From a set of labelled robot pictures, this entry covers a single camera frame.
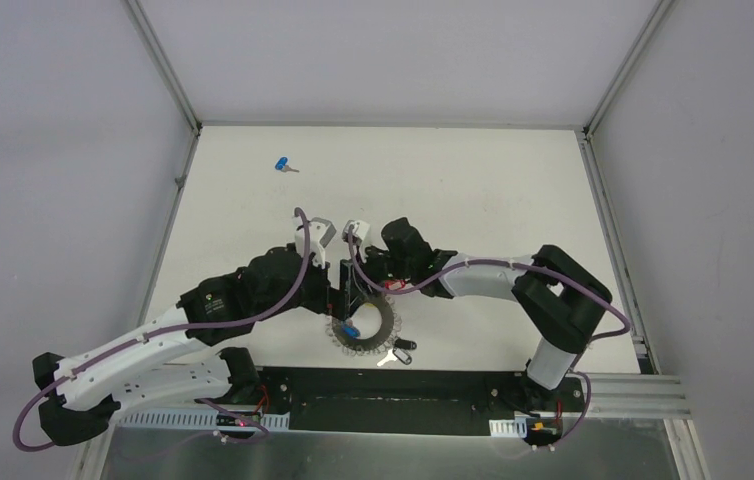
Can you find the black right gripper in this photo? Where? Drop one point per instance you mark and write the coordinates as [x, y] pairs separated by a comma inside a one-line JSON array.
[[367, 258]]

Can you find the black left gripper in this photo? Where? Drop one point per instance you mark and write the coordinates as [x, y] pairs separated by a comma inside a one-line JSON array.
[[334, 288]]

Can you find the metal disc with keyrings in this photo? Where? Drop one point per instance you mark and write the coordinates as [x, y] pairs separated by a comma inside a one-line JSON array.
[[378, 323]]

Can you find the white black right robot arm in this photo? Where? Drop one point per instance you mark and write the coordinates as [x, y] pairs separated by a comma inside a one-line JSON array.
[[561, 298]]

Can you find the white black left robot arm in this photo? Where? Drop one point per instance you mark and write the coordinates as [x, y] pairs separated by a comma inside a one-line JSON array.
[[182, 355]]

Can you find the red key tag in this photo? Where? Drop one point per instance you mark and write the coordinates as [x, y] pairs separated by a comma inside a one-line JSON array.
[[394, 285]]

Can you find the blue key tag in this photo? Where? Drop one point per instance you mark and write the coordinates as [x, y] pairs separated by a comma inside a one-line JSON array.
[[351, 331]]

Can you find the dark blue tag key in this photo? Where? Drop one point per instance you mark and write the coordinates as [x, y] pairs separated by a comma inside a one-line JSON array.
[[402, 349]]

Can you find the silver key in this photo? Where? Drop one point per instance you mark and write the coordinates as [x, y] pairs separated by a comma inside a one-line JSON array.
[[390, 357]]

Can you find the blue capped key far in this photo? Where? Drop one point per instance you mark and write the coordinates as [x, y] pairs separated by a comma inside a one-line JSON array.
[[283, 165]]

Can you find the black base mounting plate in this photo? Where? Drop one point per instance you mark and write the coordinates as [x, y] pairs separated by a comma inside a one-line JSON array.
[[395, 401]]

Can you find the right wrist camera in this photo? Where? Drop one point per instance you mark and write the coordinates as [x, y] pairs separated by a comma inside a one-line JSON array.
[[357, 233]]

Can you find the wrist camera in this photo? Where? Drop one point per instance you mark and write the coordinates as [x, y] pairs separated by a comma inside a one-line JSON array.
[[312, 238], [357, 233]]

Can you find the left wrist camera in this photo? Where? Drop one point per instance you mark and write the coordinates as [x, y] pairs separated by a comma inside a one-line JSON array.
[[312, 238]]

